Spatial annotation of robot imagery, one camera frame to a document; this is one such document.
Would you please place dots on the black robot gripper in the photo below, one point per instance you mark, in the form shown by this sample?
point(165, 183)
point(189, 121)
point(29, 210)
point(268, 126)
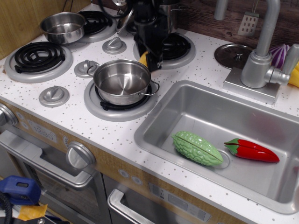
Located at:
point(149, 37)

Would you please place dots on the yellow toy corn cob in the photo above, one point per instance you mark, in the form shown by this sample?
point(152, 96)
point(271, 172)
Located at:
point(143, 59)

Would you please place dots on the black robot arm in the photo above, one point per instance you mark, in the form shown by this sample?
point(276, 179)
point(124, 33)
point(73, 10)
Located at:
point(144, 10)

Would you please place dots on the grey stove knob upper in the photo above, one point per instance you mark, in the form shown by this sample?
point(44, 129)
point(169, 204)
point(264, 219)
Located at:
point(114, 46)

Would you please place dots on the grey stove knob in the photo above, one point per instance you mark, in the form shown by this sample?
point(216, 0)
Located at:
point(54, 96)
point(85, 69)
point(114, 46)

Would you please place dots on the grey stove knob middle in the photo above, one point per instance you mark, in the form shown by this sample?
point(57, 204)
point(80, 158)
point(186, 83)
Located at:
point(85, 69)

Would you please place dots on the grey stove knob lower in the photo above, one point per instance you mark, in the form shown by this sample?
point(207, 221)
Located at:
point(54, 96)

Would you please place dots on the back right black burner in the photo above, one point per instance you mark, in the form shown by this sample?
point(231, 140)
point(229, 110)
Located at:
point(177, 51)

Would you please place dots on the front right black burner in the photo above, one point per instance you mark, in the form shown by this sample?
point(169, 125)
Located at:
point(98, 108)

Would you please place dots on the tall steel stock pot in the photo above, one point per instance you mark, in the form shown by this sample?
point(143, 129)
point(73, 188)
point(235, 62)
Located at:
point(172, 8)

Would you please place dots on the steel slotted ladle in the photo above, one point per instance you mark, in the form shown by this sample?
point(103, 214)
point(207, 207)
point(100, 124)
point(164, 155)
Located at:
point(120, 3)

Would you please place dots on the steel pot lid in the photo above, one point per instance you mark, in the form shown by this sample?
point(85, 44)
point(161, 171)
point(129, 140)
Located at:
point(232, 55)

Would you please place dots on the grey toy sink basin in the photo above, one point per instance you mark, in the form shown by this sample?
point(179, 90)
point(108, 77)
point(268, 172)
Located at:
point(219, 117)

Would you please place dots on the green toy bitter gourd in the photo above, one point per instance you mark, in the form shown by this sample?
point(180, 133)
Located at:
point(196, 148)

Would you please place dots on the small steel bowl pot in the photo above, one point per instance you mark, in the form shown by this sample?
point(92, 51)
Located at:
point(63, 28)

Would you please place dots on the grey toy faucet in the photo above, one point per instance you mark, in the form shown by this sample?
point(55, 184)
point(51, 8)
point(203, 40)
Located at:
point(259, 79)

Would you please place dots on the front left black burner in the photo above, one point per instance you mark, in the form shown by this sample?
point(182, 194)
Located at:
point(38, 62)

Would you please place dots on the red toy chili pepper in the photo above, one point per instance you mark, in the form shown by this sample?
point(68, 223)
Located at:
point(248, 150)

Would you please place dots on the silver oven dial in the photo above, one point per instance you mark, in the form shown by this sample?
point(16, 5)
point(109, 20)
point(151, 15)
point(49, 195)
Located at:
point(7, 117)
point(78, 156)

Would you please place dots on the purple toy onion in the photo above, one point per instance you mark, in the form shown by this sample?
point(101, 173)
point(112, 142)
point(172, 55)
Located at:
point(278, 55)

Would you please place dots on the yellow toy vegetable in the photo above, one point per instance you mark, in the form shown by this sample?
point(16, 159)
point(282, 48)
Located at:
point(294, 78)

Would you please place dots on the silver oven dial left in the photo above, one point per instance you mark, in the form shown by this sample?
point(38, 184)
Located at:
point(7, 117)

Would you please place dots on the blue clamp tool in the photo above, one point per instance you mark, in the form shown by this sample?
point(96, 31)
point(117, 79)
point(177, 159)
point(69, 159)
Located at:
point(20, 190)

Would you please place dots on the yellow tape piece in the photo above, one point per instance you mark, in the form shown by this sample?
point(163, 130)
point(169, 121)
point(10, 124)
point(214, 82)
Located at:
point(29, 212)

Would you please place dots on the steel pan with handles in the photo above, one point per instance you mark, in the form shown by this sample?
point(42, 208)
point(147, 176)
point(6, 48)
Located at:
point(122, 82)

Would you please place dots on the grey dishwasher door handle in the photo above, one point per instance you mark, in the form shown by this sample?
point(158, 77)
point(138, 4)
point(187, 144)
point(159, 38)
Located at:
point(114, 203)

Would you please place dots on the grey oven door handle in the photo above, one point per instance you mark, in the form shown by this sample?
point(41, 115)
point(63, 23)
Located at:
point(32, 155)

